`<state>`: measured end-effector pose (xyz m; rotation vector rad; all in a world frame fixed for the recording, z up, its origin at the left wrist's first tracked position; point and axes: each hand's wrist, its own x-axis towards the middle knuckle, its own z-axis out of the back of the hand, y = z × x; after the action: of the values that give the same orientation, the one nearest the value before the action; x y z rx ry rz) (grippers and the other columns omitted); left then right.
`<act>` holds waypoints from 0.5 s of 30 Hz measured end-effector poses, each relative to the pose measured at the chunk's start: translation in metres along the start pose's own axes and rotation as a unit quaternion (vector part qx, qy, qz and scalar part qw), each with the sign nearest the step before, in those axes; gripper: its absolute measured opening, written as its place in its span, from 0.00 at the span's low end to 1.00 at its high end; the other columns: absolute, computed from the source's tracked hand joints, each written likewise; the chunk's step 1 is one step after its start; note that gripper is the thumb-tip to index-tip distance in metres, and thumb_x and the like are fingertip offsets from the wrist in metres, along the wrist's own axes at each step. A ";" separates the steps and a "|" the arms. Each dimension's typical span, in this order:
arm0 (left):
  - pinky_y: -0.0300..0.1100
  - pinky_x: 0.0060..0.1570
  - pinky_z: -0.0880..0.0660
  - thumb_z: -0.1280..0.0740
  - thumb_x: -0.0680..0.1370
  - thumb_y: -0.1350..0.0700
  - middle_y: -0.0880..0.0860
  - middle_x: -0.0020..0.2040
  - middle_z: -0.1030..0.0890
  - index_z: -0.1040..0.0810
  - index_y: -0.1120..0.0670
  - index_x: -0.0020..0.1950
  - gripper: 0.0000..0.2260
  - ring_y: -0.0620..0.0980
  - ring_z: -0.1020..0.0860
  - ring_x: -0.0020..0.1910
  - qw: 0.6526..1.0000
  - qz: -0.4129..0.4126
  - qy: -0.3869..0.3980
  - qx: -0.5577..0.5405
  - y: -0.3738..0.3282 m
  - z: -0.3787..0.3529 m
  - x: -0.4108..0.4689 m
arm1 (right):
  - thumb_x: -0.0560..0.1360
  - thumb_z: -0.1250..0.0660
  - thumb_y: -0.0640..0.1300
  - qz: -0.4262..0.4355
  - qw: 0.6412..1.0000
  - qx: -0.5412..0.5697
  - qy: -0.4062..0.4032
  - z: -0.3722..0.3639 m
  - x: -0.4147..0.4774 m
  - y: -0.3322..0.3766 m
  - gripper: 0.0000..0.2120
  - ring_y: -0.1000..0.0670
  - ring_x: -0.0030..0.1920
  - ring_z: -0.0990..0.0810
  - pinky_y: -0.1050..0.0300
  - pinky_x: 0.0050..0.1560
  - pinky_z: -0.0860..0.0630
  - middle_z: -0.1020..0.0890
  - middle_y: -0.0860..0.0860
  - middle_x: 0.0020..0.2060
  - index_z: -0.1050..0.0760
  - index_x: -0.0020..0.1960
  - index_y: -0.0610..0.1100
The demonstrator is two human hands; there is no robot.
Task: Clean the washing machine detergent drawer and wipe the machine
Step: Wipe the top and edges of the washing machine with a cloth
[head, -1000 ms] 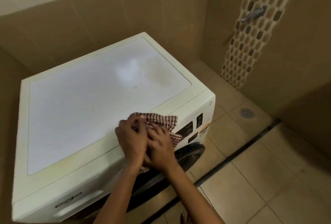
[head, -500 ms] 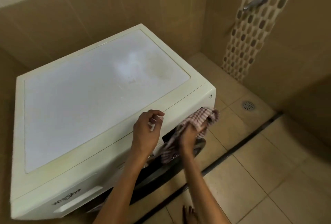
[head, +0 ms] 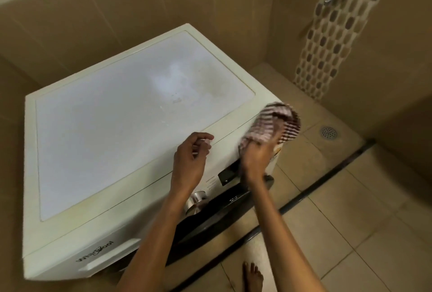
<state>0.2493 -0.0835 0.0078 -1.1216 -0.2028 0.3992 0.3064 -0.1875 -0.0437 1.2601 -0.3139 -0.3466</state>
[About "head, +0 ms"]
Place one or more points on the person's right forearm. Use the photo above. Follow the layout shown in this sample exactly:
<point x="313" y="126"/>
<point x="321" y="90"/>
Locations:
<point x="283" y="237"/>

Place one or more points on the white detergent drawer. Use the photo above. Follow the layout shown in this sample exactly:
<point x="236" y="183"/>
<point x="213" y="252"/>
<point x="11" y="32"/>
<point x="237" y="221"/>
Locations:
<point x="60" y="258"/>

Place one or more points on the person's left forearm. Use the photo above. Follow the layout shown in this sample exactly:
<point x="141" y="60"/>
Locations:
<point x="152" y="244"/>

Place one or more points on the person's left hand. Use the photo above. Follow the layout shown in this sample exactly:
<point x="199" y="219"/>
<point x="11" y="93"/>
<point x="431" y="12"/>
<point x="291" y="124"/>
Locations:
<point x="189" y="167"/>

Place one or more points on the round metal floor drain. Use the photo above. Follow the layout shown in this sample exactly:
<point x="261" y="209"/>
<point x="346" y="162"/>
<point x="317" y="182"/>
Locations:
<point x="328" y="132"/>

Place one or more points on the silver control knob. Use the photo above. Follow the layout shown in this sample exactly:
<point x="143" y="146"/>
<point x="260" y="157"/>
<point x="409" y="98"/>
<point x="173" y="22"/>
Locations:
<point x="195" y="202"/>

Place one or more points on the person's right hand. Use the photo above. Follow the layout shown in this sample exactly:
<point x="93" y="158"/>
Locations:
<point x="258" y="160"/>

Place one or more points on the white washing machine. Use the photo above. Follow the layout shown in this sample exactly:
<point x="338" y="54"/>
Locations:
<point x="118" y="116"/>

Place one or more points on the brown white checkered cloth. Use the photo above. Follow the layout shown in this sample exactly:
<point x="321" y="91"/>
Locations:
<point x="273" y="119"/>

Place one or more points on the black display panel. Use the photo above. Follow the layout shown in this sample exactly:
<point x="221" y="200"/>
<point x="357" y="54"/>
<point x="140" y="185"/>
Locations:
<point x="226" y="174"/>

